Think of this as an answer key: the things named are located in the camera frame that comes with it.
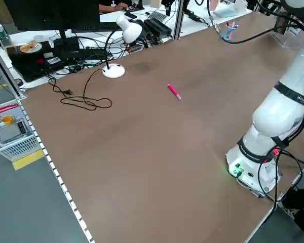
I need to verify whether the clear acrylic storage rack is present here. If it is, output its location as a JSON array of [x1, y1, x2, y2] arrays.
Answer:
[[270, 24, 304, 49]]

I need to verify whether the pink highlighter pen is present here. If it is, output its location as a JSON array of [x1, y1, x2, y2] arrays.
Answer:
[[167, 84, 182, 101]]

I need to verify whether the white desk lamp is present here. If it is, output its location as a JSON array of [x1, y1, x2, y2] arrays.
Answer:
[[102, 13, 143, 79]]

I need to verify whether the grey perforated tray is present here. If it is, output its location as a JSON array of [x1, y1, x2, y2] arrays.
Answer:
[[147, 10, 168, 22]]

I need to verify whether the black keyboard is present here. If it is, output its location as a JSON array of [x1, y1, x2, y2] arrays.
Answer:
[[72, 22, 124, 33]]

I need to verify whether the black power strip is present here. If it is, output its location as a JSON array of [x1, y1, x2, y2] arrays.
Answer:
[[184, 9, 204, 23]]

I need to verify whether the pale blue pen cup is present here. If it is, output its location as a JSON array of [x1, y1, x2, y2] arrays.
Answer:
[[220, 24, 240, 41]]

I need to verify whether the person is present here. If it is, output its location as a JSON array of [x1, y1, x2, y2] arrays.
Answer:
[[98, 0, 129, 13]]

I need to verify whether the pale blue paper stack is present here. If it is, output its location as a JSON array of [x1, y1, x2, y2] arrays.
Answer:
[[214, 7, 238, 19]]

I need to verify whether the white plastic basket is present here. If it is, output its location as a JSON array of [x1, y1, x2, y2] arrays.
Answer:
[[0, 99, 43, 163]]

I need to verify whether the flat black case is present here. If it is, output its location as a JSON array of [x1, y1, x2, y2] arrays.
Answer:
[[8, 40, 66, 83]]

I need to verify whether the grey digital scale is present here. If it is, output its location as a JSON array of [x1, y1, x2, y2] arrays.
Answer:
[[0, 120, 30, 145]]

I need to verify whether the printed disc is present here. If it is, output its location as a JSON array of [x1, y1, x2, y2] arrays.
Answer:
[[19, 42, 43, 53]]

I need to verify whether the black computer monitor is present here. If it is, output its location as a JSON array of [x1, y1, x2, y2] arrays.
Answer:
[[4, 0, 101, 51]]

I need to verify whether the person's sneaker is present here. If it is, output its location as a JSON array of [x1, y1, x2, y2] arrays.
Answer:
[[283, 205, 299, 219]]

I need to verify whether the person's leg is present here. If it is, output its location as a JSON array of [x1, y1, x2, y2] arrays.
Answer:
[[283, 188, 304, 232]]

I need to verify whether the black lamp power cable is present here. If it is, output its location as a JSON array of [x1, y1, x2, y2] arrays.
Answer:
[[48, 67, 112, 111]]

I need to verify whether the aluminium frame post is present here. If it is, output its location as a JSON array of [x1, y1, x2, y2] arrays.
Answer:
[[172, 0, 187, 41], [0, 42, 28, 100]]

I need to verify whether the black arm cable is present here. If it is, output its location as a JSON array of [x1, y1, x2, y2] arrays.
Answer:
[[206, 0, 304, 152]]

